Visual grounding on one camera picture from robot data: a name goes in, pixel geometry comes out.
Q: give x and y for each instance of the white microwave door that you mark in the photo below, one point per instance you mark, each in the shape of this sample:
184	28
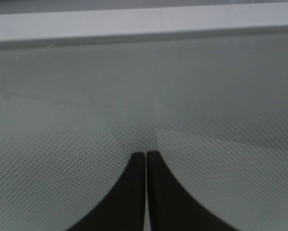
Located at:
80	91

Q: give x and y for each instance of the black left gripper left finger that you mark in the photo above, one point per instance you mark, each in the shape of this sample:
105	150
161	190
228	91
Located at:
123	208

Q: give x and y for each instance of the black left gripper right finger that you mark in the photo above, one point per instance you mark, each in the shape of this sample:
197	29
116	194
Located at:
171	207

